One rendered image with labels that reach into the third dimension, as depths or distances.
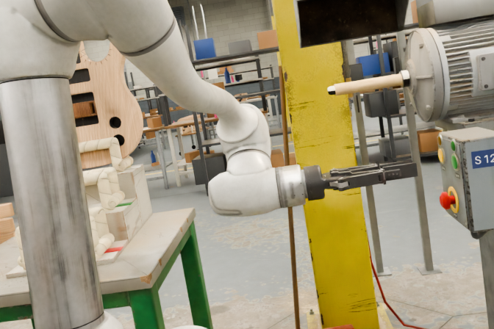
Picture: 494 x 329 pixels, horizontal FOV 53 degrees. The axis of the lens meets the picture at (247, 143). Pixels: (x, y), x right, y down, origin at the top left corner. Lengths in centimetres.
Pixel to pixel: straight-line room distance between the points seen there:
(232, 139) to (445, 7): 65
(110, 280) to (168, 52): 59
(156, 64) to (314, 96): 156
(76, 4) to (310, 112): 168
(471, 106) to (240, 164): 63
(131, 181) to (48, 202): 79
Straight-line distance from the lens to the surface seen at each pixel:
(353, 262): 244
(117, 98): 157
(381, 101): 625
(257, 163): 107
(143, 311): 118
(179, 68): 78
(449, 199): 118
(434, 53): 132
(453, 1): 139
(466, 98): 136
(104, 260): 128
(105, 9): 69
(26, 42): 75
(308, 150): 228
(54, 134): 76
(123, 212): 139
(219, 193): 105
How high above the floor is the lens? 130
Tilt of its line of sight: 7 degrees down
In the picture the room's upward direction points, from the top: 9 degrees counter-clockwise
